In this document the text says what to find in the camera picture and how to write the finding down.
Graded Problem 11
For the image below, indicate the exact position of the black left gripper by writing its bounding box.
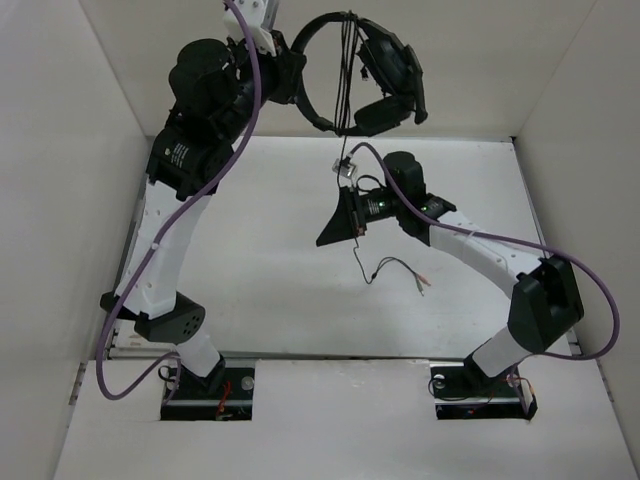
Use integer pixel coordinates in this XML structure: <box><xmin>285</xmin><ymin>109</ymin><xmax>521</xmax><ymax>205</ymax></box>
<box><xmin>217</xmin><ymin>28</ymin><xmax>307</xmax><ymax>143</ymax></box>

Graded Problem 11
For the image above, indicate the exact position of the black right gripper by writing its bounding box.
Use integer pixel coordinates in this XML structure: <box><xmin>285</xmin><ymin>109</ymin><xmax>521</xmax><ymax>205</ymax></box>
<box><xmin>317</xmin><ymin>185</ymin><xmax>405</xmax><ymax>246</ymax></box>

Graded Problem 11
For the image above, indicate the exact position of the black headphone cable with plugs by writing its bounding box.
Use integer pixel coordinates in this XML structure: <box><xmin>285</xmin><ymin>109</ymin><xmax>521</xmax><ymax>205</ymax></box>
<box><xmin>332</xmin><ymin>12</ymin><xmax>432</xmax><ymax>297</ymax></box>

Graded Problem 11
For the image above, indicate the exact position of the black headset with microphone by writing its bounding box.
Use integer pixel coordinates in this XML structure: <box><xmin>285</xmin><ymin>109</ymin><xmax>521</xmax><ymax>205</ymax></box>
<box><xmin>290</xmin><ymin>11</ymin><xmax>428</xmax><ymax>137</ymax></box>

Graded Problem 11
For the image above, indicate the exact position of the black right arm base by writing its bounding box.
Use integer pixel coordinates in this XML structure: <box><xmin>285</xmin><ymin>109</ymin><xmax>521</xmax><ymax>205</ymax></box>
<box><xmin>427</xmin><ymin>363</ymin><xmax>538</xmax><ymax>421</ymax></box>

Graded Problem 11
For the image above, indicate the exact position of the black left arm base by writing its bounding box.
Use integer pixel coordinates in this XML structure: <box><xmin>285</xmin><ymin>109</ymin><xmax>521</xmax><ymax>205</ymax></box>
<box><xmin>158</xmin><ymin>358</ymin><xmax>256</xmax><ymax>422</ymax></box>

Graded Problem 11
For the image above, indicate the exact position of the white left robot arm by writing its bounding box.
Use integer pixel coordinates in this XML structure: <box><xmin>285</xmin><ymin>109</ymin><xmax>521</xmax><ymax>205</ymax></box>
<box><xmin>99</xmin><ymin>31</ymin><xmax>310</xmax><ymax>397</ymax></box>

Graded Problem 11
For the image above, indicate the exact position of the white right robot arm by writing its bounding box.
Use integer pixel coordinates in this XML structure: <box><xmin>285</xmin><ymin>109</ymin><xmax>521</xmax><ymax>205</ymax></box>
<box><xmin>357</xmin><ymin>151</ymin><xmax>584</xmax><ymax>394</ymax></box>

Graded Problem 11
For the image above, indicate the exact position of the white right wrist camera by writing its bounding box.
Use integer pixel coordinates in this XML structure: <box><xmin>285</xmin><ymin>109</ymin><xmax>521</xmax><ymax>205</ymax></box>
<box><xmin>332</xmin><ymin>155</ymin><xmax>358</xmax><ymax>181</ymax></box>

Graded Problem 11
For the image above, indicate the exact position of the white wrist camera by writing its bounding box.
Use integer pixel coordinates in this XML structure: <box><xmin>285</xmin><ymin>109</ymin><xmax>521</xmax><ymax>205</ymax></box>
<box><xmin>332</xmin><ymin>155</ymin><xmax>358</xmax><ymax>181</ymax></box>
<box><xmin>223</xmin><ymin>0</ymin><xmax>280</xmax><ymax>56</ymax></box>

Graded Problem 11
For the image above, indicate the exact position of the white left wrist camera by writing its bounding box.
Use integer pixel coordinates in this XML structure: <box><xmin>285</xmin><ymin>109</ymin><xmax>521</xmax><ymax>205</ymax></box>
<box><xmin>223</xmin><ymin>0</ymin><xmax>280</xmax><ymax>56</ymax></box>

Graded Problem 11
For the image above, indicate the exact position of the aluminium table edge rail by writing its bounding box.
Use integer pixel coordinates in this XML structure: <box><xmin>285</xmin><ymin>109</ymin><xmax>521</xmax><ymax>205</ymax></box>
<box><xmin>565</xmin><ymin>328</ymin><xmax>583</xmax><ymax>357</ymax></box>

